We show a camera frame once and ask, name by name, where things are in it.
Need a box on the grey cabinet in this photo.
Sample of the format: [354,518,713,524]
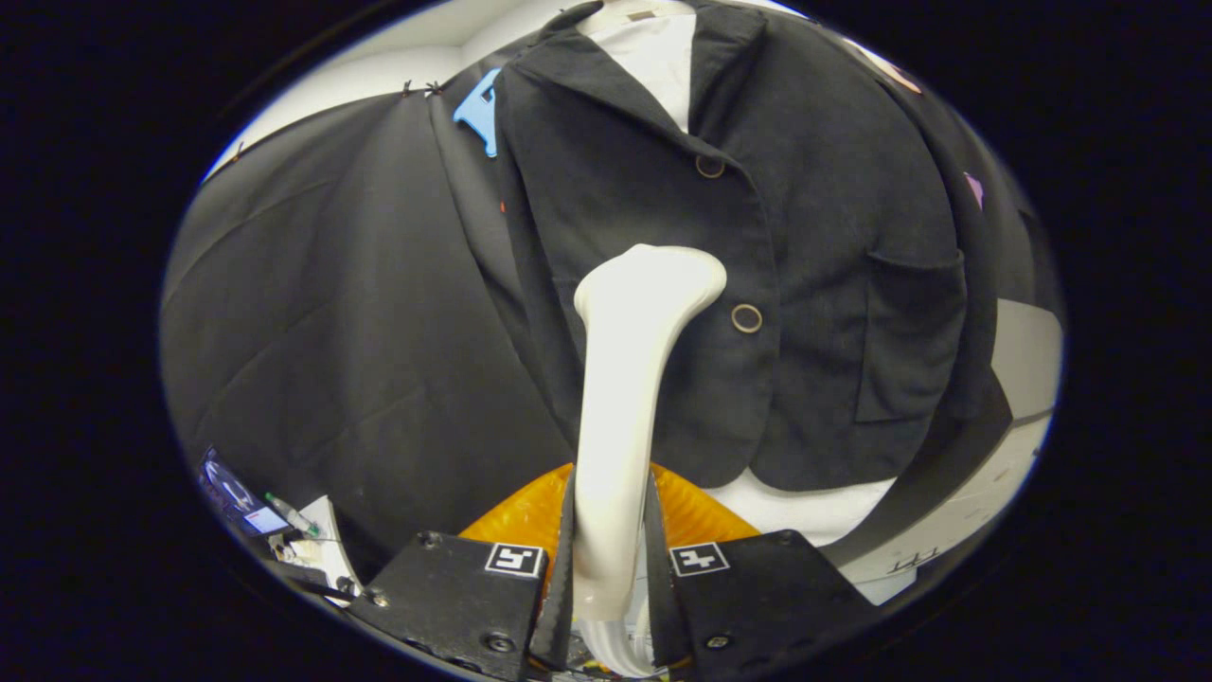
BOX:
[838,298,1066,607]

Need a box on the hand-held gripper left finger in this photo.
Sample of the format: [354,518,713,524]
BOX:
[346,464,577,681]

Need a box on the black blazer jacket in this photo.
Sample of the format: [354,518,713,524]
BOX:
[492,0,1014,569]

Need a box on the white mannequin torso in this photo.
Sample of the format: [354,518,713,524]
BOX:
[578,0,896,548]

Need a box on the black backdrop cloth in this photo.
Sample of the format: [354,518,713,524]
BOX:
[159,38,1052,579]

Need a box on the green pen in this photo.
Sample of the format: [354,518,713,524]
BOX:
[263,492,323,538]

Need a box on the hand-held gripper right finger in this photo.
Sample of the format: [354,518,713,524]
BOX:
[646,464,877,679]

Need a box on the white garment steamer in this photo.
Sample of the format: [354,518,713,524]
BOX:
[573,244,728,678]

